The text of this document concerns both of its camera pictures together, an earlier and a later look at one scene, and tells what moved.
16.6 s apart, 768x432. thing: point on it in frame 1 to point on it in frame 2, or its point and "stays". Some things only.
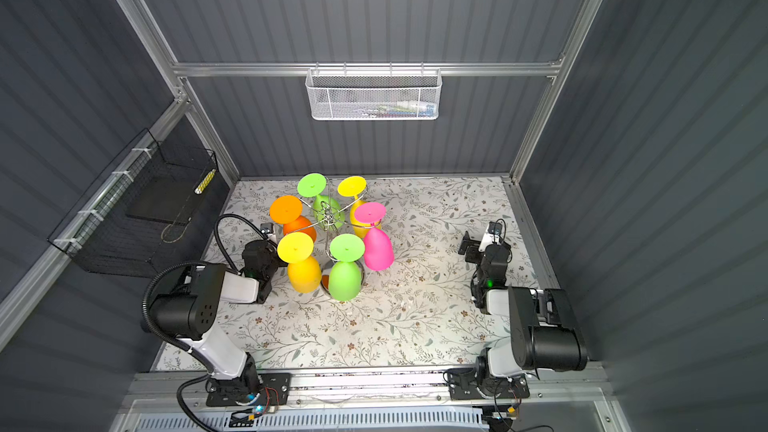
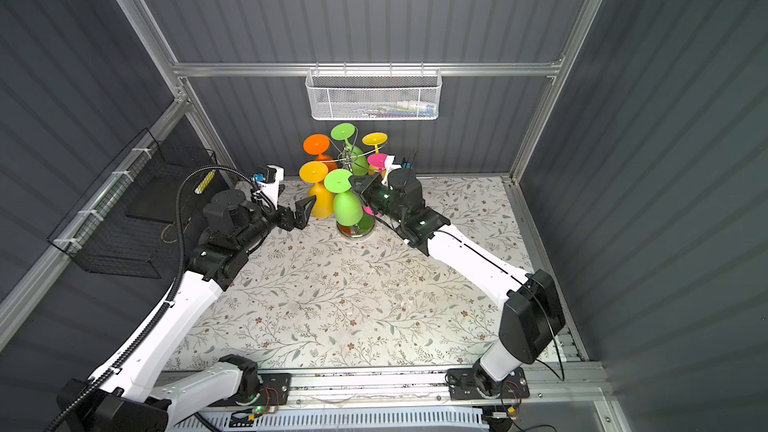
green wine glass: [327, 210] to [358, 159]
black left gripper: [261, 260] to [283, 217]
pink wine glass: [378, 249] to [376, 161]
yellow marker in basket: [205, 181] stays
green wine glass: [344, 277] to [347, 205]
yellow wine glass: [304, 270] to [315, 172]
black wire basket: [122, 218] stays
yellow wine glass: [353, 186] to [376, 139]
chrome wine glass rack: [331, 215] to [366, 226]
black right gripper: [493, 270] to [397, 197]
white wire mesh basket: [374, 94] stays
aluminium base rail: [182, 390] stays
